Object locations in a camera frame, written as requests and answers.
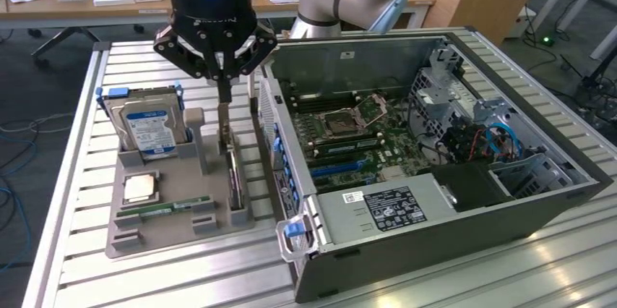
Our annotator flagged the hard disk blue carrier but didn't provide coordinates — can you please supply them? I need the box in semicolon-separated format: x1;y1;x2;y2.
96;82;187;150

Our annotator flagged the green motherboard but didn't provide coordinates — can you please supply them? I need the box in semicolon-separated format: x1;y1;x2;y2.
277;82;437;195

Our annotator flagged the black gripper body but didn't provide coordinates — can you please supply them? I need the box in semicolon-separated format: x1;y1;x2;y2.
161;0;259;59

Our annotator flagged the grey power supply unit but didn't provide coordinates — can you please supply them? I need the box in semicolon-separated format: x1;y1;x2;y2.
311;174;458;246

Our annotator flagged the hard disk blue label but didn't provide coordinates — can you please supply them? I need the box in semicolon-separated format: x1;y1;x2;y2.
109;100;187;160

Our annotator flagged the wooden desk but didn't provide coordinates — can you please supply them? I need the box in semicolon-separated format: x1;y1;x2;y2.
0;0;174;40
170;0;437;40

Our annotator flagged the silver CPU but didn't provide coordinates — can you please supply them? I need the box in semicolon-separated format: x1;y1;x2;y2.
122;174;158;203

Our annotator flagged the CPU socket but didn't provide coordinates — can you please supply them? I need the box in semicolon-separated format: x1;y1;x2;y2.
322;108;365;139

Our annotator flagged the metal socket cover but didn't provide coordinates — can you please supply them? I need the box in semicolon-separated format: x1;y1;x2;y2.
354;93;391;127

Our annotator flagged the Nvidia graphics card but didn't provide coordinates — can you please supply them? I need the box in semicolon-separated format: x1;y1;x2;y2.
214;100;247;213

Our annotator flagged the large metal disk bay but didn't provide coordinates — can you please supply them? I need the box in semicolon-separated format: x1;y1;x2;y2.
409;46;514;135

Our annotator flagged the blue floor cable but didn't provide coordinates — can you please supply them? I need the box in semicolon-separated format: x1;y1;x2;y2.
0;133;40;273

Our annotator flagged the blue disk wire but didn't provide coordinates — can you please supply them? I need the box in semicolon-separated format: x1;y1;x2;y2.
483;123;525;159

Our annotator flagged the grey parts rack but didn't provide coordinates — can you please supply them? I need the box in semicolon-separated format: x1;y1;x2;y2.
104;106;257;259

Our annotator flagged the green RAM stick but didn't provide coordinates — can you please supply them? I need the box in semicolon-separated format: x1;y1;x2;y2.
117;194;213;217

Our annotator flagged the small metal disk bay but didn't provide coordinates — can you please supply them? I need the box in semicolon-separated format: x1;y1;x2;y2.
489;152;577;199

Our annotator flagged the black disk power wire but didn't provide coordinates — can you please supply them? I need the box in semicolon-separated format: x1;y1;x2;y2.
441;125;481;163

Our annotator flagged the open black PC case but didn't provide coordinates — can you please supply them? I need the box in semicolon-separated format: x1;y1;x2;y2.
245;31;614;304

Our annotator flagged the blue expansion slot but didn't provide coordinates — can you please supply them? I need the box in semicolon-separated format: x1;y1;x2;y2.
307;161;366;177

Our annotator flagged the black chair base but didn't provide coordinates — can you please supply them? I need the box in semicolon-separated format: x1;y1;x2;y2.
29;25;102;69

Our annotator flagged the white box red button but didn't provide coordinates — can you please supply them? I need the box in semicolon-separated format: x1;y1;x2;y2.
503;6;537;40

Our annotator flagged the silver chipset heatsink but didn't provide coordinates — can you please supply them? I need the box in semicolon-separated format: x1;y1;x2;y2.
378;167;406;183

